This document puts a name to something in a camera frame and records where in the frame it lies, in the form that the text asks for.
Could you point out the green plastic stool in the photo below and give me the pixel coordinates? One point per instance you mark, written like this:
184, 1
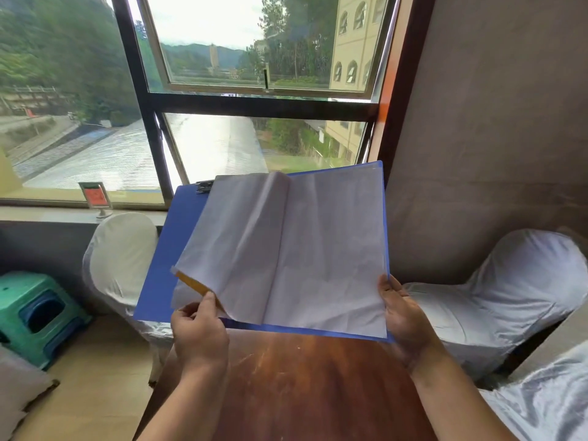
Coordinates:
27, 312

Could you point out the yellow paper strip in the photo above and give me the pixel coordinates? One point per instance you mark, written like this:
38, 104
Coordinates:
190, 280

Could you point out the white paper stack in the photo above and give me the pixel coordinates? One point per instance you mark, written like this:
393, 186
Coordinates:
335, 252

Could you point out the person's left hand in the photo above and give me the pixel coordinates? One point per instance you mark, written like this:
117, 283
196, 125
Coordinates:
200, 337

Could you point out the grey covered seat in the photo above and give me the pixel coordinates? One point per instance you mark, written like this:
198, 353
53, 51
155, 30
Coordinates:
20, 385

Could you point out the white covered chair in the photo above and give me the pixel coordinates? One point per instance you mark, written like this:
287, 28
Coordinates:
121, 261
500, 298
551, 399

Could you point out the black binder clip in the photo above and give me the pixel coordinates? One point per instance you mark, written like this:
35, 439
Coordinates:
205, 186

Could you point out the acrylic sign holder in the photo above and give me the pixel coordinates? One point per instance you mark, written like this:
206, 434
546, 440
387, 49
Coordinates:
95, 196

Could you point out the person's right hand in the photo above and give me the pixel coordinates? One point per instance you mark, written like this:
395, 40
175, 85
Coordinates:
406, 328

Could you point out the blue clipboard folder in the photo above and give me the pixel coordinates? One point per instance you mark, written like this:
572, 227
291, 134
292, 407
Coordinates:
172, 252

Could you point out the person's right forearm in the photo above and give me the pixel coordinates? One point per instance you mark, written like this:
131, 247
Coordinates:
452, 404

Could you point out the person's left thumb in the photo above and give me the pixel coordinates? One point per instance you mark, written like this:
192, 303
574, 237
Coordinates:
209, 305

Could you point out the dark window frame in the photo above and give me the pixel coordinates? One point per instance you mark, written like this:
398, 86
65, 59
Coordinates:
257, 106

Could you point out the person's left forearm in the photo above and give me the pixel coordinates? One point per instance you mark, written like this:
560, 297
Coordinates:
188, 408

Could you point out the white paper sheet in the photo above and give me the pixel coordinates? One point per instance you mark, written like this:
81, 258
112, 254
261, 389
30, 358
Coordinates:
239, 243

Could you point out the person's right thumb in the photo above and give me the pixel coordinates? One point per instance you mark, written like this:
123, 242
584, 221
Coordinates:
388, 291

